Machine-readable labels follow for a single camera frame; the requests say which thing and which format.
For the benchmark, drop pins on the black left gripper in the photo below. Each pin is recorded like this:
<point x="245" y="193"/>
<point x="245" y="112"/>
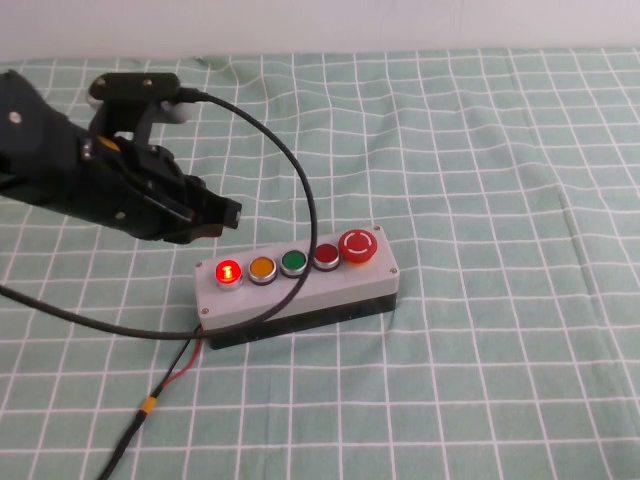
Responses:
<point x="130" y="200"/>

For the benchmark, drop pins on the illuminated red push button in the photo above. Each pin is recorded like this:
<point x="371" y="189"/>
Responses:
<point x="228" y="273"/>

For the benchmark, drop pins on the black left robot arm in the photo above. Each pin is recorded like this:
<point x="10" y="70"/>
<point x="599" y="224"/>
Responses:
<point x="35" y="150"/>

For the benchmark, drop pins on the yellow push button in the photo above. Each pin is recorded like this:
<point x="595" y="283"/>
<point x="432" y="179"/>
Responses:
<point x="262" y="268"/>

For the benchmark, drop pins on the green push button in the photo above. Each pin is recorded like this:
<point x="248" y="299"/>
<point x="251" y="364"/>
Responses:
<point x="293" y="261"/>

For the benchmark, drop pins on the flat dark red push button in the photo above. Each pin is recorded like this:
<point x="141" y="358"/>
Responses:
<point x="327" y="254"/>

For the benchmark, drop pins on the grey black button box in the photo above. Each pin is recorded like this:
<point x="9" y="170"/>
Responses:
<point x="340" y="292"/>

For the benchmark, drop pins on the red mushroom emergency stop button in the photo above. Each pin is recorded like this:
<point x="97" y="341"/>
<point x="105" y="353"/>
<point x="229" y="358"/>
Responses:
<point x="356" y="244"/>

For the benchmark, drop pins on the green white checked tablecloth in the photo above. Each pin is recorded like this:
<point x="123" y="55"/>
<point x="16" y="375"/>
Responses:
<point x="450" y="200"/>

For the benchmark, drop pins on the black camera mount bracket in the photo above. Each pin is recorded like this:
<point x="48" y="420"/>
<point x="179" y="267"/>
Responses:
<point x="125" y="115"/>

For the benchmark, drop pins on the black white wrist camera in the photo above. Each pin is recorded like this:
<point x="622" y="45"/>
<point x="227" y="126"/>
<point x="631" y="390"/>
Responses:
<point x="135" y="85"/>

